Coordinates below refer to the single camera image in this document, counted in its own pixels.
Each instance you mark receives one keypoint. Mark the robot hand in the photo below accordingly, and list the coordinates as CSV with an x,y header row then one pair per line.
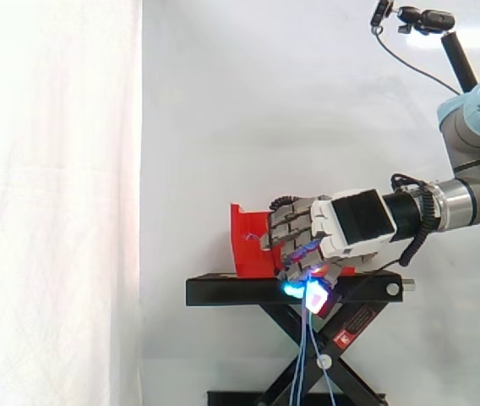
x,y
341,228

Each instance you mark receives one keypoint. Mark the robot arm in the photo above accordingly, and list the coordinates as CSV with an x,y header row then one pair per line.
x,y
468,169

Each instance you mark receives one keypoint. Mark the red bin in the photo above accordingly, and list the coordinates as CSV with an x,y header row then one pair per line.
x,y
250,245

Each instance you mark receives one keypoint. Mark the black stand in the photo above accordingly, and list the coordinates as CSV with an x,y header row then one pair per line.
x,y
290,338

